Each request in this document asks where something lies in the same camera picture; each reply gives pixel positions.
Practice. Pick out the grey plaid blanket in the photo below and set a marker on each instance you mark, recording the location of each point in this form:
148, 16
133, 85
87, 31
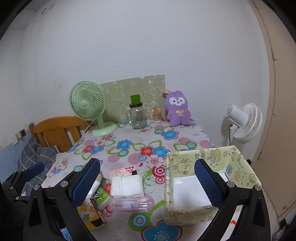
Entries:
39, 155

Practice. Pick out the yellow cartoon storage box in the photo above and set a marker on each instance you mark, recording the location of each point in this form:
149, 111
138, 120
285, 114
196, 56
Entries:
185, 215

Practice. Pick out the wall socket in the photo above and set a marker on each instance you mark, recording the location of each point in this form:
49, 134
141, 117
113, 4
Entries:
20, 134

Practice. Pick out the green desk fan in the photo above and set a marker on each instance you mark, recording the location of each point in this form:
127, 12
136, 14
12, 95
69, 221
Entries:
86, 102

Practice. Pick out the glass jar with green lid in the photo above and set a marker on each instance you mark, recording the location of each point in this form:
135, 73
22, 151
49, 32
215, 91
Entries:
138, 117

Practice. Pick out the white roll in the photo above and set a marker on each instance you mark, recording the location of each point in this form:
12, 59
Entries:
96, 185

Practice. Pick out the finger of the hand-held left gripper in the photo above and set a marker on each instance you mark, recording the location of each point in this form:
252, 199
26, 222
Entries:
34, 170

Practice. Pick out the beige wooden door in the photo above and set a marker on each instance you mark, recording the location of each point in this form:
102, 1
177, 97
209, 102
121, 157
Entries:
282, 115

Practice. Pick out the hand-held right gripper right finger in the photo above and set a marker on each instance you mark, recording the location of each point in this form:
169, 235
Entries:
208, 185

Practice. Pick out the clear plastic straw pack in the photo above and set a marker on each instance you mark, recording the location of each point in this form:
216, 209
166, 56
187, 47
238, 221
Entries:
131, 204

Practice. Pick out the floral tablecloth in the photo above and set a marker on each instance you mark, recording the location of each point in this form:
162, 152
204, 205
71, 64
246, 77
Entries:
138, 139

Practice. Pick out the green patterned panel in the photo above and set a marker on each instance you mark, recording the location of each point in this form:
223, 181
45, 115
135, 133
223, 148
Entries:
138, 88

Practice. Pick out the small cotton swab jar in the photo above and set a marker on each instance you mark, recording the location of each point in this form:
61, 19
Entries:
156, 117

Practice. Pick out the cartoon tissue pack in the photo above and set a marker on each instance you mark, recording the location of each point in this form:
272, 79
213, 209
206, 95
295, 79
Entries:
89, 213

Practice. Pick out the white standing fan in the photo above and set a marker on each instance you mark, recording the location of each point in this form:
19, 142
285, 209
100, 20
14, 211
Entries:
249, 122

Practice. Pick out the pink wipes packet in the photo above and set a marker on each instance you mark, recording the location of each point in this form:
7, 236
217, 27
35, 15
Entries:
122, 171

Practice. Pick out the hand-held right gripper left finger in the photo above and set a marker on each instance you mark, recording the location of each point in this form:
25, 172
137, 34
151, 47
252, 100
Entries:
85, 183

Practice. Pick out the purple plush bunny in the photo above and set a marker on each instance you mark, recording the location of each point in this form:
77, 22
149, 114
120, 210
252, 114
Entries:
177, 113

